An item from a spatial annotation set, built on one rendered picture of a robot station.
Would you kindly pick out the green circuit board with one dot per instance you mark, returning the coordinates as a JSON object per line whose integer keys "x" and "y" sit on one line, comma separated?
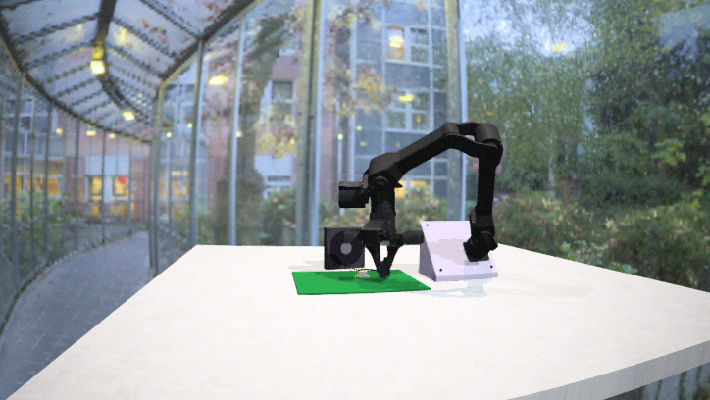
{"x": 354, "y": 282}

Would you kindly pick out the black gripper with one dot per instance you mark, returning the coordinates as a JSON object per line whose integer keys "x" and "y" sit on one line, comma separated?
{"x": 396, "y": 241}

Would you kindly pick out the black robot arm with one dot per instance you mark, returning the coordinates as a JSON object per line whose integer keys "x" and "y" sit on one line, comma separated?
{"x": 385, "y": 171}

